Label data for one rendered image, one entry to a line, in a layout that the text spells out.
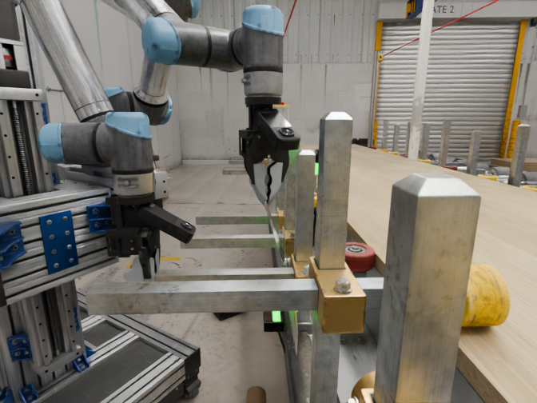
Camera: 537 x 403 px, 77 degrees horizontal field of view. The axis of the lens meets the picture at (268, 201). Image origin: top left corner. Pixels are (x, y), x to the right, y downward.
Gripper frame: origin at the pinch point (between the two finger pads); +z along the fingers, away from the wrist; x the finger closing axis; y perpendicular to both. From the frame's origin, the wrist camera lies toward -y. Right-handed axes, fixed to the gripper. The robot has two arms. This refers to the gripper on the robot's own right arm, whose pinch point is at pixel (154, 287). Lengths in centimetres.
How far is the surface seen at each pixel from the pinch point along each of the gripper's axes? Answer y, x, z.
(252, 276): -20.3, 1.5, -3.0
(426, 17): -127, -160, -94
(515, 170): -139, -83, -11
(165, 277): -2.9, 1.5, -3.1
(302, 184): -30.7, -2.3, -21.3
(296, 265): -29.7, -0.4, -4.4
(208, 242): -8.1, -23.5, -0.9
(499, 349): -50, 31, -7
